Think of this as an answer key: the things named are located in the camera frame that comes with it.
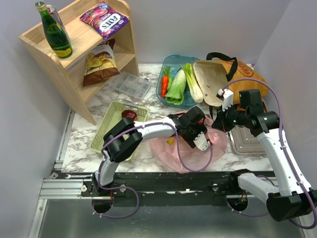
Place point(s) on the green celery stalk bunch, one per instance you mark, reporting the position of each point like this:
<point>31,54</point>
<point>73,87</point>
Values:
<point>194,88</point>

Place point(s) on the red apple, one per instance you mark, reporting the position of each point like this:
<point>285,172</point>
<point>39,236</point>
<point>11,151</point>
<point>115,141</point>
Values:
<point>129,114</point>

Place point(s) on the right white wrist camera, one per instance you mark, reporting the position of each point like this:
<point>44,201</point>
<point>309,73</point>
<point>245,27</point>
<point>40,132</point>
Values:
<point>227,97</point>

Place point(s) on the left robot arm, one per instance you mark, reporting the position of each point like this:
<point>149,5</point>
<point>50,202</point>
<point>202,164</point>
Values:
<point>124,138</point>

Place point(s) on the pink plastic grocery bag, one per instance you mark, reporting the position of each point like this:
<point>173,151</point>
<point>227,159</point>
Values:
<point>180,157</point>

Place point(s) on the green glass bottle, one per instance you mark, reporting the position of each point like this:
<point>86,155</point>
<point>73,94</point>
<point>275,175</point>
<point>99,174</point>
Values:
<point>54,33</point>

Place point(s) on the napa cabbage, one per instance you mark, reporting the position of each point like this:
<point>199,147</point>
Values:
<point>175,95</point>

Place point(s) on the silver metal tray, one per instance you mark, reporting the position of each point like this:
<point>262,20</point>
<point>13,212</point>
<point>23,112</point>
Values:
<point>244,143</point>

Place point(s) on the brown potato chips bag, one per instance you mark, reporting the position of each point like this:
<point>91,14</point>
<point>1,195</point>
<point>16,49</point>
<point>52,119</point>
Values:
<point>100,64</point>

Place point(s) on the yellow banana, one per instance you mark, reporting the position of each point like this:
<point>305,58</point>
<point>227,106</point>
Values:
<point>170,141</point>

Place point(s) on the clear plastic compartment box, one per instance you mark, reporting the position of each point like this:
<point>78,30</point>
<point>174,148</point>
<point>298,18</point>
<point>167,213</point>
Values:
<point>130,85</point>

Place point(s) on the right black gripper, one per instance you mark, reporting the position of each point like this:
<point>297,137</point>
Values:
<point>220,122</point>

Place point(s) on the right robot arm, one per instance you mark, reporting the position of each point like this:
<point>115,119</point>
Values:
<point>293,196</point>

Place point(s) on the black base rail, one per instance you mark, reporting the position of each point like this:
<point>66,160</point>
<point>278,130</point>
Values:
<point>167,189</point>

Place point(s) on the red silver soda can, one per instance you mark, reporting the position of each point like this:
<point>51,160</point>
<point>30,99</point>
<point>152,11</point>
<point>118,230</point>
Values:
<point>55,15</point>

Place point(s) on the purple Fox's candy bag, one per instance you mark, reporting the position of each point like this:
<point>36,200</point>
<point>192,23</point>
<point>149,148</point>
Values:
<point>104,19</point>

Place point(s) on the teal transparent plastic container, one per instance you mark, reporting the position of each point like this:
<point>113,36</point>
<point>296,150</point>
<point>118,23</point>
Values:
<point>175,62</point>

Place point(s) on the light green plastic basket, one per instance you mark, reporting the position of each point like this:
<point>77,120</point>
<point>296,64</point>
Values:
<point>112,117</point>

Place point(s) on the orange carrot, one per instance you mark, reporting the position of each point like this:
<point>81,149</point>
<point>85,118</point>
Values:
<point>165,81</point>

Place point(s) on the wooden shelf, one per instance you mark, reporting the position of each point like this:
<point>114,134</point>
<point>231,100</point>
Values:
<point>67,74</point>

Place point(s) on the orange tote bag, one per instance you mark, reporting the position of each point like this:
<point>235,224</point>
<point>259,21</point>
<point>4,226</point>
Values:
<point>217,70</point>

